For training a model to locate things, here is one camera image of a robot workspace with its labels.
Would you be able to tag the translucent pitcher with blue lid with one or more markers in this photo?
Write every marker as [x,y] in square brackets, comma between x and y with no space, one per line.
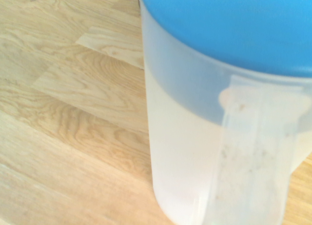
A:
[182,149]

